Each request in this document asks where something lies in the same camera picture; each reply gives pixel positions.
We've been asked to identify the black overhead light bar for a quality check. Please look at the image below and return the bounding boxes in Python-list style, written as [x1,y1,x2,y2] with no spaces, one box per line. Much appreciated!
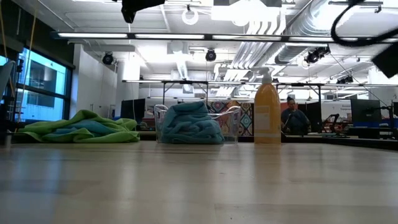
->
[51,30,398,44]

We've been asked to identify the large window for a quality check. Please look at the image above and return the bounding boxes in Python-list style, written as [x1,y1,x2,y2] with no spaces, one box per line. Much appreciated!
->
[0,46,73,123]

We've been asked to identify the person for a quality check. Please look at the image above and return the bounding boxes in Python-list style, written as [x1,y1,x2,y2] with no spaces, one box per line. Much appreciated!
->
[280,95,312,135]

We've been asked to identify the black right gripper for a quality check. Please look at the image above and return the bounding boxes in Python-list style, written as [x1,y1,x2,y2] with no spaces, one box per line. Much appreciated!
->
[372,42,398,78]

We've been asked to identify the green microfiber towel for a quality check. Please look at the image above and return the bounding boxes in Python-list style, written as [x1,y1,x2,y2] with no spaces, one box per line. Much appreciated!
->
[18,109,141,143]

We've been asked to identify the clear plastic basket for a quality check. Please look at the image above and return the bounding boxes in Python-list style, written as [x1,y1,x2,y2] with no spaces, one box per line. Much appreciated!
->
[154,104,242,144]

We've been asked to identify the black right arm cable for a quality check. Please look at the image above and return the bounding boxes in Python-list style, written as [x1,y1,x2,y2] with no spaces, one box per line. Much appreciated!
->
[330,0,398,48]

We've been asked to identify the silver ventilation duct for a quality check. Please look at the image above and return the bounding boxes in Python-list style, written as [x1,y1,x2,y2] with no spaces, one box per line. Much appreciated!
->
[275,0,352,65]

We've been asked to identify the orange spray bottle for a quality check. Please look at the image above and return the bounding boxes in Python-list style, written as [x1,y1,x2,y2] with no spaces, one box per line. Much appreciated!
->
[251,66,282,144]

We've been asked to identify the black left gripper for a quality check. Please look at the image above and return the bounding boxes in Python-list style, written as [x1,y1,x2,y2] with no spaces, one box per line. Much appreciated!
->
[121,0,165,24]

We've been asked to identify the white ring light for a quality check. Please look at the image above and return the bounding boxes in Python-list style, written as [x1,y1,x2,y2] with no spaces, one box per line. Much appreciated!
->
[182,7,200,26]

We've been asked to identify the black aluminium table frame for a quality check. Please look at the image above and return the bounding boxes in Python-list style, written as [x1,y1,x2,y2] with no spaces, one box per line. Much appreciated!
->
[9,130,398,152]

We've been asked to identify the colourful patterned panel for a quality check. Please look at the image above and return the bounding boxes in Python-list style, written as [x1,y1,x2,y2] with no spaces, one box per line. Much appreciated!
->
[208,100,254,137]

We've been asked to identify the black monitor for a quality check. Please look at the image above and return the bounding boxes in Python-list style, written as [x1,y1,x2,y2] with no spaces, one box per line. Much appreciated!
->
[350,98,382,124]
[120,98,146,123]

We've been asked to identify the black background rig frame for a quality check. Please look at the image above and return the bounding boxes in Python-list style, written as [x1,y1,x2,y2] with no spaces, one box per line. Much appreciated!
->
[275,82,323,103]
[161,80,209,106]

